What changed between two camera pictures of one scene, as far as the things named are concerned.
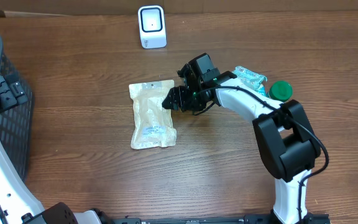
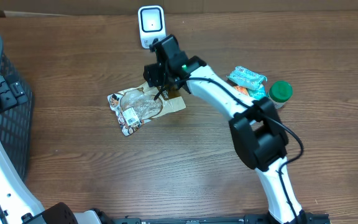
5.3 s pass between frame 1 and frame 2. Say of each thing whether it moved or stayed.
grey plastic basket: stayed
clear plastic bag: moved
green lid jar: stayed
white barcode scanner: stayed
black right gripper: moved
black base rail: stayed
